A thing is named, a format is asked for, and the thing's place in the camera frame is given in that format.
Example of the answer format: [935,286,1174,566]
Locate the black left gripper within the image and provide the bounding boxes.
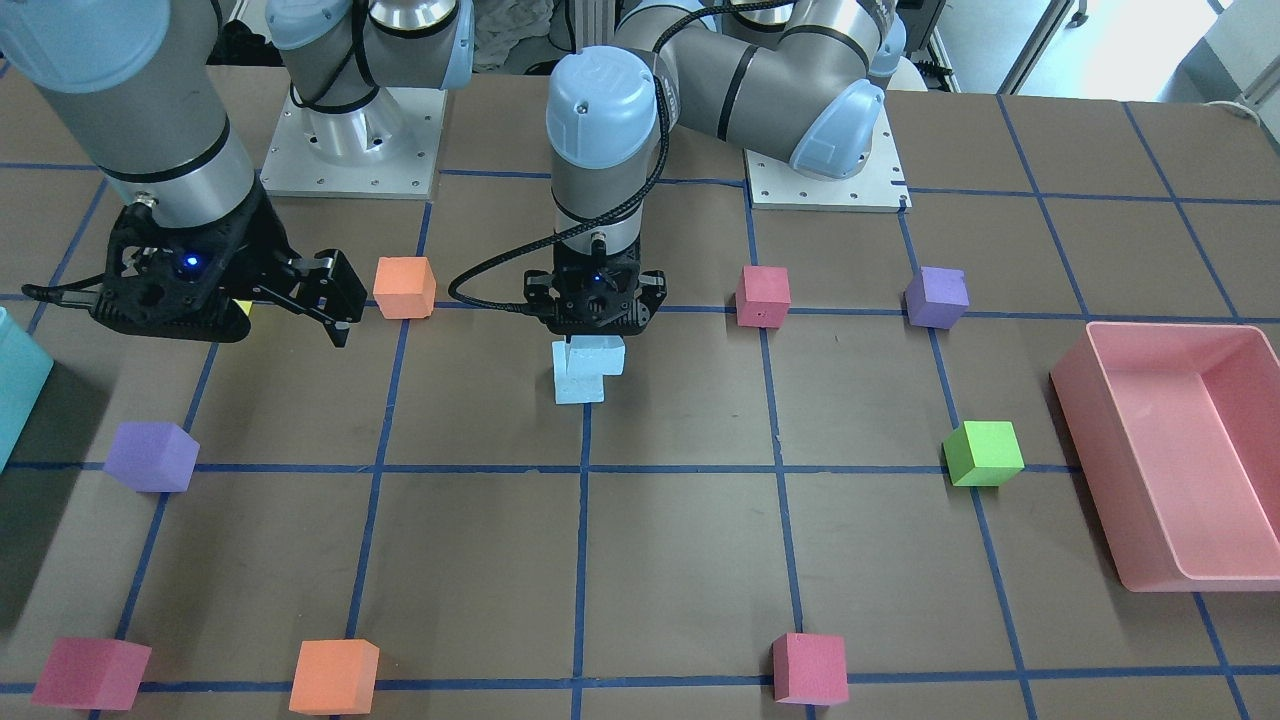
[524,245,668,337]

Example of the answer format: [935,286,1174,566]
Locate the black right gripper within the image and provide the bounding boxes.
[90,184,369,348]

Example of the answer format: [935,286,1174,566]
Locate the light blue block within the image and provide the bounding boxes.
[552,334,626,379]
[553,368,605,405]

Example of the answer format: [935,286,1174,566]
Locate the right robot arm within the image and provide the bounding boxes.
[3,1,475,347]

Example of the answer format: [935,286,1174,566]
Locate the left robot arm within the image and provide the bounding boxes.
[517,1,904,338]

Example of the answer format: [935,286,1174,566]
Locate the orange block near base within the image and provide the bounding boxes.
[372,256,436,320]

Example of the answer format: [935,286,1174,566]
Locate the pink block near base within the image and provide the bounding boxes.
[733,265,791,329]

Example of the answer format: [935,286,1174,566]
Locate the purple block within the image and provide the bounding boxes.
[904,266,970,331]
[102,421,200,493]

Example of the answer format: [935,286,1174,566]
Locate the turquoise plastic tray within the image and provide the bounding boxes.
[1,307,54,470]

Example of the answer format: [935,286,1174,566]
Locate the orange block far side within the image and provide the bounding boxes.
[288,639,380,716]

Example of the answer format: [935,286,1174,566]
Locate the green block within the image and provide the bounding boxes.
[942,420,1027,487]

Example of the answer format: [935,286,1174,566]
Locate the pink block far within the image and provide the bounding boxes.
[771,632,850,707]
[31,637,152,711]

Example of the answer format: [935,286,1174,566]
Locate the pink plastic tray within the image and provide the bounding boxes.
[1051,322,1279,592]

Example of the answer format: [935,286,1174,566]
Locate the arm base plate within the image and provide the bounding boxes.
[260,88,449,201]
[744,79,913,213]

